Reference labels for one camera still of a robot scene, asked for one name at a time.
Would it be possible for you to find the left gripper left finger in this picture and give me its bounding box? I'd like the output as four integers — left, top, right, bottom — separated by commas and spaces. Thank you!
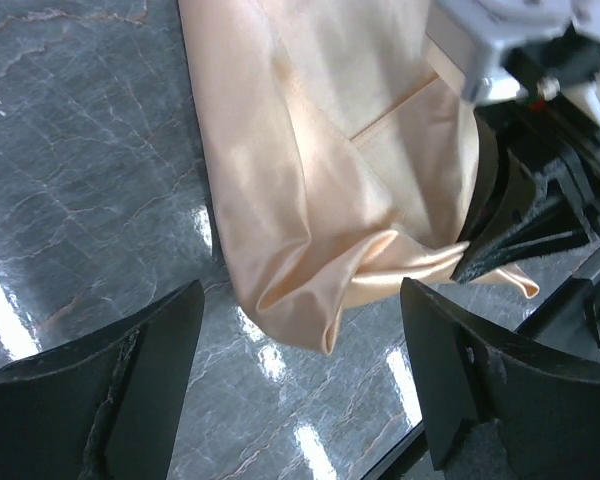
0, 281, 205, 479

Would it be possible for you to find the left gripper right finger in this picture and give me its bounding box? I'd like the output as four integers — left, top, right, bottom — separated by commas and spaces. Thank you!
400, 279, 600, 479

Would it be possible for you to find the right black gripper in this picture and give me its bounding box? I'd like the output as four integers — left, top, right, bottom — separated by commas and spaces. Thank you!
449, 29, 600, 351

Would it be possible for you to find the peach satin napkin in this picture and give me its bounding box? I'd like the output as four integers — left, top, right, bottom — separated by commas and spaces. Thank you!
177, 0, 541, 357

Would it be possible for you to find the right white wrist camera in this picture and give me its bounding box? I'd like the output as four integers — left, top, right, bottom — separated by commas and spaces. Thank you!
425, 1, 600, 128

